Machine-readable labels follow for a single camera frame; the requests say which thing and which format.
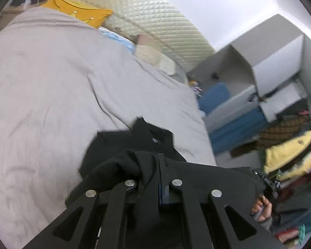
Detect grey bed duvet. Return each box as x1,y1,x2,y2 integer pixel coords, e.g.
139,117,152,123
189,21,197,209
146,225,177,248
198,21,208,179
0,7,216,248

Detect blue curtain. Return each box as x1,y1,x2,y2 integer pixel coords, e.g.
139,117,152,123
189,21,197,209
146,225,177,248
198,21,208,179
209,107,268,155

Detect yellow pillow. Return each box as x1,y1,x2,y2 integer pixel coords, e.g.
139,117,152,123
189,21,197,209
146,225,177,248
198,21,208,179
41,0,113,29

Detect brown checked scarf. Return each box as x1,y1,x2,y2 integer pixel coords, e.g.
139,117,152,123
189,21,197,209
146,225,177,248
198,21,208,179
230,114,310,157

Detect beige pillow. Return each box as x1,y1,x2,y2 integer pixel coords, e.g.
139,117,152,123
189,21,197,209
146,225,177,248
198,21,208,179
134,34,162,66

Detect cream quilted headboard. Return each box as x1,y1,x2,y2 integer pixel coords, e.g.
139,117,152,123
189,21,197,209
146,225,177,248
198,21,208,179
73,0,215,71

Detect cream flat pillow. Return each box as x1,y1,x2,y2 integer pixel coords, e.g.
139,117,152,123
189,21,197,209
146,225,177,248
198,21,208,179
158,54,176,75

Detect person's right hand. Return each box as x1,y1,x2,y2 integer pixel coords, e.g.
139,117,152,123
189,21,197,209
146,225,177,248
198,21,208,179
251,195,272,223

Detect pile of folded clothes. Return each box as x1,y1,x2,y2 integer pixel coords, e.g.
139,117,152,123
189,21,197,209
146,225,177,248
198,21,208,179
262,131,311,243

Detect black puffer jacket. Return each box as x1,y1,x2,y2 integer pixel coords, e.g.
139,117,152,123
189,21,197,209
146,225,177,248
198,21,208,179
64,116,266,249

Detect white wardrobe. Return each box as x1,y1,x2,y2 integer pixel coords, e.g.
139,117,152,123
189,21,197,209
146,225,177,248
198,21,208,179
188,15,311,167

